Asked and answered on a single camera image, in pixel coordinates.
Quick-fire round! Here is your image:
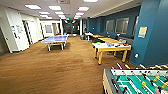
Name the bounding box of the ceiling light panel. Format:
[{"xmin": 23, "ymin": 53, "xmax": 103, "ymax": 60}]
[
  {"xmin": 77, "ymin": 6, "xmax": 91, "ymax": 12},
  {"xmin": 54, "ymin": 10, "xmax": 66, "ymax": 15},
  {"xmin": 24, "ymin": 4, "xmax": 42, "ymax": 10},
  {"xmin": 74, "ymin": 12, "xmax": 86, "ymax": 17},
  {"xmin": 82, "ymin": 0, "xmax": 100, "ymax": 4},
  {"xmin": 37, "ymin": 11, "xmax": 51, "ymax": 16},
  {"xmin": 47, "ymin": 5, "xmax": 63, "ymax": 11}
]

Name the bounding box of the small white table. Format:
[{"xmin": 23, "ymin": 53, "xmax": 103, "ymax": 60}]
[{"xmin": 83, "ymin": 31, "xmax": 94, "ymax": 42}]

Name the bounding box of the yellow wall sign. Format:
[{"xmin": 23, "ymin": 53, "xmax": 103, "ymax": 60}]
[{"xmin": 137, "ymin": 26, "xmax": 148, "ymax": 39}]

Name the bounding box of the low wooden table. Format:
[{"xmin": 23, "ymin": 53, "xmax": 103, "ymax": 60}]
[
  {"xmin": 99, "ymin": 36, "xmax": 120, "ymax": 44},
  {"xmin": 91, "ymin": 33, "xmax": 106, "ymax": 40}
]

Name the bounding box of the wooden foosball table green field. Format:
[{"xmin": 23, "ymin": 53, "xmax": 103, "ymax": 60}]
[{"xmin": 101, "ymin": 63, "xmax": 168, "ymax": 94}]

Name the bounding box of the blue ping pong table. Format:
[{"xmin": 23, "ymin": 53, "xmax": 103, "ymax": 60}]
[{"xmin": 40, "ymin": 34, "xmax": 70, "ymax": 52}]

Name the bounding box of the yellow gaming table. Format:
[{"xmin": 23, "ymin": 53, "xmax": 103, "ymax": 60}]
[{"xmin": 91, "ymin": 39, "xmax": 133, "ymax": 66}]

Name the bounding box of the green plate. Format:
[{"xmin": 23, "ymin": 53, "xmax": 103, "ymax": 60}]
[{"xmin": 96, "ymin": 42, "xmax": 103, "ymax": 47}]

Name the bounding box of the interior glass window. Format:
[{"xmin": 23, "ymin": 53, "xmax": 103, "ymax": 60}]
[
  {"xmin": 132, "ymin": 16, "xmax": 140, "ymax": 36},
  {"xmin": 115, "ymin": 17, "xmax": 130, "ymax": 35},
  {"xmin": 105, "ymin": 19, "xmax": 116, "ymax": 34}
]

